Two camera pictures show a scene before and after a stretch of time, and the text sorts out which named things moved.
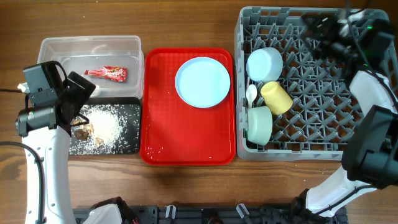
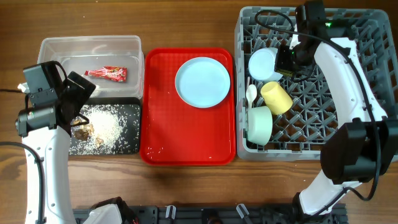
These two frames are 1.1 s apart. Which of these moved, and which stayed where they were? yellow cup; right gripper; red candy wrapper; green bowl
Moved: right gripper
Stayed: yellow cup; green bowl; red candy wrapper
